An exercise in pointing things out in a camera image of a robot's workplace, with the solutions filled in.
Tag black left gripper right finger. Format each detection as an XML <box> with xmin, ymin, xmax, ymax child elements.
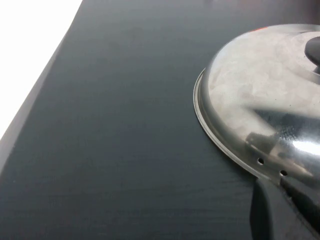
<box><xmin>281</xmin><ymin>177</ymin><xmax>320</xmax><ymax>240</ymax></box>

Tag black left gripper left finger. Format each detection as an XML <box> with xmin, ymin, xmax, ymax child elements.
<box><xmin>251</xmin><ymin>179</ymin><xmax>313</xmax><ymax>240</ymax></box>

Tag stainless steel pot lid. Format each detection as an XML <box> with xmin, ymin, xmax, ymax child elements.
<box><xmin>192</xmin><ymin>23</ymin><xmax>320</xmax><ymax>187</ymax></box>

